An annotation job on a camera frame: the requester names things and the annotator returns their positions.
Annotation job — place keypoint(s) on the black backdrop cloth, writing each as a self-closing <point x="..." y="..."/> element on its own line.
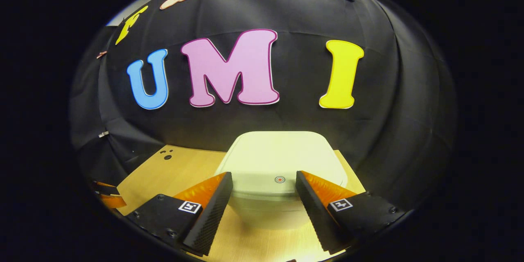
<point x="294" y="8"/>

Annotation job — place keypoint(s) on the silver backdrop clip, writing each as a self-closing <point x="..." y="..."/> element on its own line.
<point x="103" y="134"/>

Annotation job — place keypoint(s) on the green desktop garbage bin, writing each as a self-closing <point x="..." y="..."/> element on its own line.
<point x="270" y="155"/>

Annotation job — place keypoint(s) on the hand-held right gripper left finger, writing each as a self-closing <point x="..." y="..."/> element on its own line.
<point x="213" y="213"/>

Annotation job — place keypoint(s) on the copper backdrop clip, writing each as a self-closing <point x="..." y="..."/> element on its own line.
<point x="101" y="54"/>

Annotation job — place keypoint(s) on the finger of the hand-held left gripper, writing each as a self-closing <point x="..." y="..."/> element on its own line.
<point x="107" y="190"/>
<point x="114" y="201"/>

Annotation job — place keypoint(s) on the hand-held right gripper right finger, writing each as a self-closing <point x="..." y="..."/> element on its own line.
<point x="315" y="213"/>

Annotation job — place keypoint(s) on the wooden desktop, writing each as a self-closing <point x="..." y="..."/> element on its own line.
<point x="172" y="172"/>

